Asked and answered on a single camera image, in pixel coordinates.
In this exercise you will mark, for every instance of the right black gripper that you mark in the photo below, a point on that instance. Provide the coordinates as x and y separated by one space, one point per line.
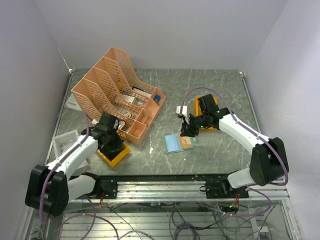
187 129

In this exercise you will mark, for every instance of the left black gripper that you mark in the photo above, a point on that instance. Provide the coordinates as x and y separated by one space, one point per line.
118 145

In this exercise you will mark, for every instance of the wood pattern credit card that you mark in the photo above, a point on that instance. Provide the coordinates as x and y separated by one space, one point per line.
186 142

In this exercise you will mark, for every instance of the yellow bin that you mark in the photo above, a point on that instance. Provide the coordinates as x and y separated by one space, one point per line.
115 157
204 106

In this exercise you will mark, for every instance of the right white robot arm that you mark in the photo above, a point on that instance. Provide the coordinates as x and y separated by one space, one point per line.
268 155

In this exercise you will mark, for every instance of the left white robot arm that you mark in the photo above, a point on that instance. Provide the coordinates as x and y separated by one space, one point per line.
51 187

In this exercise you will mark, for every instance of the blue cylinder in organizer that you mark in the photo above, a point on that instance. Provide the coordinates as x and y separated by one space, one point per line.
157 99

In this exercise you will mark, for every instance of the white bin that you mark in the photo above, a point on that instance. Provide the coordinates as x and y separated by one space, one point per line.
61 144

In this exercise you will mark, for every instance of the pink file organizer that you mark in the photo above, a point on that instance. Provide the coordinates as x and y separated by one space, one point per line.
112 86

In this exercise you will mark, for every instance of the white paper sheet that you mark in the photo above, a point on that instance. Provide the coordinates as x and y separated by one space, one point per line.
71 103

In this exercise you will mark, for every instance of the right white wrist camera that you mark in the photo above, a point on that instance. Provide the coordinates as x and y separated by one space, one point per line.
182 110

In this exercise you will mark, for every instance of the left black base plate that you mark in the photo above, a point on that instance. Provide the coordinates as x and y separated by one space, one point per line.
105 190

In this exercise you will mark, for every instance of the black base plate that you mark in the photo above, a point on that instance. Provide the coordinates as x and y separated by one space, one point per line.
222 190
105 190

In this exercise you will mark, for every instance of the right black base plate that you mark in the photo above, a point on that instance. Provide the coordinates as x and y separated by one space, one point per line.
222 190

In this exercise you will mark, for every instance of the aluminium rail frame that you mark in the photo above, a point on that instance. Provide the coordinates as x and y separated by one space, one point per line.
181 210

